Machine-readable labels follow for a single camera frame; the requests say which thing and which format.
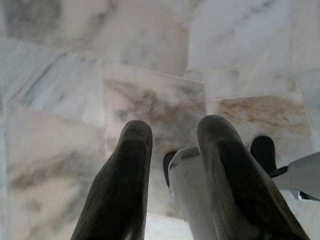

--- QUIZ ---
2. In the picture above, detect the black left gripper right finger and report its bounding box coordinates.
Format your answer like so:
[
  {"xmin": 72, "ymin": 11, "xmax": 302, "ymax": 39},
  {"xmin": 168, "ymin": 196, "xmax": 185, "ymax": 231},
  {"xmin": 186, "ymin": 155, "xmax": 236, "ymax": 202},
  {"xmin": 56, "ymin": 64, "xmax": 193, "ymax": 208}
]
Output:
[{"xmin": 197, "ymin": 114, "xmax": 311, "ymax": 240}]

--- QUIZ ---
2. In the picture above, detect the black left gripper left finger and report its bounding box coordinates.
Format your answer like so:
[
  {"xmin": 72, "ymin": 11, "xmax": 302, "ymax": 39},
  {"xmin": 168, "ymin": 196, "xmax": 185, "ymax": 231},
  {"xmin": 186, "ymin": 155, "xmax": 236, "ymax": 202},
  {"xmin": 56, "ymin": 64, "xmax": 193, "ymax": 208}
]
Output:
[{"xmin": 70, "ymin": 120, "xmax": 153, "ymax": 240}]

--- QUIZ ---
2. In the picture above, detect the black robot right foot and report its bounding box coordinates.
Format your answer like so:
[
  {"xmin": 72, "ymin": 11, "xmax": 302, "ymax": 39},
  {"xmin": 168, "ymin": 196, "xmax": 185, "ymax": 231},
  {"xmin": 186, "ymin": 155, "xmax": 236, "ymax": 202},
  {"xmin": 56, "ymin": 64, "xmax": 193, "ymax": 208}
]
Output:
[{"xmin": 250, "ymin": 135, "xmax": 290, "ymax": 179}]

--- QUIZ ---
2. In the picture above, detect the black robot foot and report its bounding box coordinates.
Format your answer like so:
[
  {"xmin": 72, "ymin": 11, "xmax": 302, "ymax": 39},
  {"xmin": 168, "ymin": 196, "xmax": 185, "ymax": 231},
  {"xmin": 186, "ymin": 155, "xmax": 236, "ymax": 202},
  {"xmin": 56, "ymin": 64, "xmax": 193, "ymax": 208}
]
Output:
[
  {"xmin": 163, "ymin": 151, "xmax": 177, "ymax": 187},
  {"xmin": 250, "ymin": 135, "xmax": 290, "ymax": 179}
]

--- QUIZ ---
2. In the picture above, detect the black robot left foot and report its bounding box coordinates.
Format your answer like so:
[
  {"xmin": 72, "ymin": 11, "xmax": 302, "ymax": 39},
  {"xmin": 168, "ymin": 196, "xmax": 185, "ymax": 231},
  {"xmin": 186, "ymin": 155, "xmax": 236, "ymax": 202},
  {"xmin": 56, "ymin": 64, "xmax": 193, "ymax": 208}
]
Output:
[{"xmin": 163, "ymin": 151, "xmax": 177, "ymax": 187}]

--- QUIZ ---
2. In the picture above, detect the silver robot left leg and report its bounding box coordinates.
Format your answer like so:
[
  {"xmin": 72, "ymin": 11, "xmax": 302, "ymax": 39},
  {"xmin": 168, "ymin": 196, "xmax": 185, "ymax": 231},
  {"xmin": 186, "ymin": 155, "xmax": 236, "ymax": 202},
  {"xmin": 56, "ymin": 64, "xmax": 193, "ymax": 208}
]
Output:
[{"xmin": 168, "ymin": 146, "xmax": 219, "ymax": 240}]

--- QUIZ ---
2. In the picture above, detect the silver robot leg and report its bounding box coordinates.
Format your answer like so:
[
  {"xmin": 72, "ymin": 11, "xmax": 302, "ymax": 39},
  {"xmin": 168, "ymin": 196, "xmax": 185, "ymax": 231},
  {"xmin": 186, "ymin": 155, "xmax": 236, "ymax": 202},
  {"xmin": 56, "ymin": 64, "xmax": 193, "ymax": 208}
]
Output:
[
  {"xmin": 271, "ymin": 151, "xmax": 320, "ymax": 201},
  {"xmin": 168, "ymin": 146, "xmax": 219, "ymax": 240}
]

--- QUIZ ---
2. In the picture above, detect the silver robot right leg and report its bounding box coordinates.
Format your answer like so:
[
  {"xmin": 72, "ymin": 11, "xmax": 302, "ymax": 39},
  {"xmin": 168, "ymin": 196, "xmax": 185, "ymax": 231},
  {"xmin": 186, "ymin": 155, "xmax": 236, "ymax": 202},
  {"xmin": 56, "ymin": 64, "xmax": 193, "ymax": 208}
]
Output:
[{"xmin": 271, "ymin": 151, "xmax": 320, "ymax": 201}]

